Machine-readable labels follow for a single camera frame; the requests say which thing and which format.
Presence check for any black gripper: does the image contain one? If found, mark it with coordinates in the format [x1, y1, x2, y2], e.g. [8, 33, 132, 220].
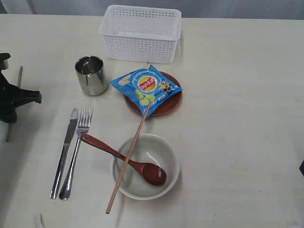
[0, 73, 42, 123]

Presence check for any wooden chopstick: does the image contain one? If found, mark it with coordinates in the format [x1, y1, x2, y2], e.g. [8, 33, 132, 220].
[6, 66, 23, 142]
[105, 102, 152, 214]

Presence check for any silver table knife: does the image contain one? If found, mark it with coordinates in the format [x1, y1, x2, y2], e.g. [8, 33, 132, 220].
[50, 108, 78, 199]

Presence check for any silver fork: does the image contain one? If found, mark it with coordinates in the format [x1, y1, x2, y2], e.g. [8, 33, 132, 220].
[59, 107, 92, 200]

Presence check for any silver foil packet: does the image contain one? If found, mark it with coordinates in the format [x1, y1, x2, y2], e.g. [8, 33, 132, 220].
[75, 56, 108, 96]

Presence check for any blue chips bag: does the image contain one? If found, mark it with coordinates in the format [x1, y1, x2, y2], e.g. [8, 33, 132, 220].
[111, 65, 182, 116]

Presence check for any white perforated plastic basket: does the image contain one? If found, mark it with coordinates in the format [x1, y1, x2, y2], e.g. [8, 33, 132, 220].
[99, 5, 182, 64]

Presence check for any white speckled bowl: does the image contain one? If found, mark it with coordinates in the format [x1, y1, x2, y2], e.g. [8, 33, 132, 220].
[119, 133, 180, 200]

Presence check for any brown wooden spoon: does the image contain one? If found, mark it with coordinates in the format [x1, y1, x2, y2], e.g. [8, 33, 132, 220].
[80, 134, 167, 186]

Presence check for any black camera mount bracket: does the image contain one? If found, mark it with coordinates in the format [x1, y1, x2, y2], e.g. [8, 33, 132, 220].
[0, 53, 11, 70]

